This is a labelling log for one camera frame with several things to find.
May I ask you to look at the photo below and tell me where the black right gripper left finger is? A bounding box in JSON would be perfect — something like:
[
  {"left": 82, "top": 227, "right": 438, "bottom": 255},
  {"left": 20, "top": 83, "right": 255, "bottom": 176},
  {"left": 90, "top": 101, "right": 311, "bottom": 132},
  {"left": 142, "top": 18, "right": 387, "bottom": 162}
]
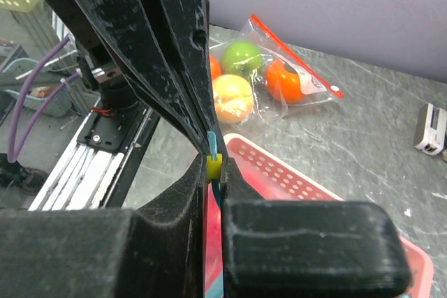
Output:
[{"left": 1, "top": 155, "right": 205, "bottom": 297}]

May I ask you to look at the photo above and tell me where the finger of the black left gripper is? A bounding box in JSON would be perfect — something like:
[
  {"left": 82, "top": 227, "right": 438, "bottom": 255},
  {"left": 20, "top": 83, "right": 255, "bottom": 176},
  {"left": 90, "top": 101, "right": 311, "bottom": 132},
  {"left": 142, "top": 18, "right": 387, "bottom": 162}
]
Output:
[
  {"left": 45, "top": 0, "right": 205, "bottom": 153},
  {"left": 160, "top": 0, "right": 223, "bottom": 158}
]

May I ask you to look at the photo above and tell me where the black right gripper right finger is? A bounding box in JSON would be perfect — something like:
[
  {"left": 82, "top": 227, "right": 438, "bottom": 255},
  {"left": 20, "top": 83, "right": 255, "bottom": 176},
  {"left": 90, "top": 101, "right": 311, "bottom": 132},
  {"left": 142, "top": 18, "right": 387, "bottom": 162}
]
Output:
[{"left": 221, "top": 158, "right": 411, "bottom": 297}]

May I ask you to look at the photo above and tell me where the clear bag blue zipper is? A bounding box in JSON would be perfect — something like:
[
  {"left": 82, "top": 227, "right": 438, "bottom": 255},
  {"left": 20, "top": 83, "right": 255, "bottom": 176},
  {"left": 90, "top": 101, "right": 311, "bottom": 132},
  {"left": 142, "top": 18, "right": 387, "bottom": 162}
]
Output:
[{"left": 205, "top": 131, "right": 224, "bottom": 297}]

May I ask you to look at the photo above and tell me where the pink perforated plastic basket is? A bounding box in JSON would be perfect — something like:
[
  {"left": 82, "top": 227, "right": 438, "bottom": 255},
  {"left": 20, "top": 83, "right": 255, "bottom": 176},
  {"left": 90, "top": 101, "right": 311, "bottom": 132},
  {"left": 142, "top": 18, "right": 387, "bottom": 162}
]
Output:
[{"left": 205, "top": 133, "right": 434, "bottom": 297}]

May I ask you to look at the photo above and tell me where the round orange fruit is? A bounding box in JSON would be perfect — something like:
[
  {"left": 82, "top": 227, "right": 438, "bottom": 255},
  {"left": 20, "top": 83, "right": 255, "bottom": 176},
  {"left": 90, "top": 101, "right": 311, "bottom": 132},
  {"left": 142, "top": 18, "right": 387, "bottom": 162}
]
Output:
[{"left": 210, "top": 55, "right": 222, "bottom": 80}]

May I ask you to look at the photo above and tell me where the green apple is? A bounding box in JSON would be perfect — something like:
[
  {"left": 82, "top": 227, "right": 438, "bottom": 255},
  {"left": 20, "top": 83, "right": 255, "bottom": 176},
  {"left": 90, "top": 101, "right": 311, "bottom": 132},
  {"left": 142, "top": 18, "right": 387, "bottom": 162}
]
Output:
[{"left": 220, "top": 40, "right": 263, "bottom": 77}]

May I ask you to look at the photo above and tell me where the clear bag orange zipper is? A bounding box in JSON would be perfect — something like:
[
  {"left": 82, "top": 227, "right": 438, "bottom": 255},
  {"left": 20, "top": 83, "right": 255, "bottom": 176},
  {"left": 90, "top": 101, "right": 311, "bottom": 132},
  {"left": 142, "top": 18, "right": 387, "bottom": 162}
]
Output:
[{"left": 210, "top": 15, "right": 344, "bottom": 133}]

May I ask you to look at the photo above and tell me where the yellow orange peach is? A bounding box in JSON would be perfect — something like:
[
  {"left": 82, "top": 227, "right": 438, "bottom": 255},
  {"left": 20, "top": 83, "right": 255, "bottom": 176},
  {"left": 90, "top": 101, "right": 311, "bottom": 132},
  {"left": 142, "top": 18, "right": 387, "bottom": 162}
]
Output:
[{"left": 212, "top": 74, "right": 254, "bottom": 124}]

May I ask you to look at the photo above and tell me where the orange persimmon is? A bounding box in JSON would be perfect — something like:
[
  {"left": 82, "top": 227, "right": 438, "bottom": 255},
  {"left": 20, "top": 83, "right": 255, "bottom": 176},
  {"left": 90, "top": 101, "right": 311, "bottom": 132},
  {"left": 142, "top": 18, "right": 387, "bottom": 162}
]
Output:
[{"left": 265, "top": 60, "right": 305, "bottom": 105}]

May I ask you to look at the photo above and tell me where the teal plastic basket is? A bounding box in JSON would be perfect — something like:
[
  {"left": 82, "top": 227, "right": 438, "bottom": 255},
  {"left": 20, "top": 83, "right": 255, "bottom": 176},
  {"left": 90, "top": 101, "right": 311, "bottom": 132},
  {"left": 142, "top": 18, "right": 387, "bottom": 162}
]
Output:
[{"left": 0, "top": 57, "right": 102, "bottom": 117}]

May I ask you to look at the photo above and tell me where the aluminium rail frame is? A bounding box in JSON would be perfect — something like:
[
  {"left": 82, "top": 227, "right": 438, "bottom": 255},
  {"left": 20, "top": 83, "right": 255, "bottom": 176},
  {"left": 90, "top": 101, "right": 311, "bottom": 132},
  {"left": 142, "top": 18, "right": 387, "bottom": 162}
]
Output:
[{"left": 29, "top": 106, "right": 160, "bottom": 211}]

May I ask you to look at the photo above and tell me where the small white bracket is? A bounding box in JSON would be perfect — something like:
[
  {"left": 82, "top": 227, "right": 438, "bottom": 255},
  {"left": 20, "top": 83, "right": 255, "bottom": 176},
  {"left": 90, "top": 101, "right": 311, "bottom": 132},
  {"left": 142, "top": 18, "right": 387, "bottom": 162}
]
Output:
[{"left": 413, "top": 103, "right": 446, "bottom": 156}]

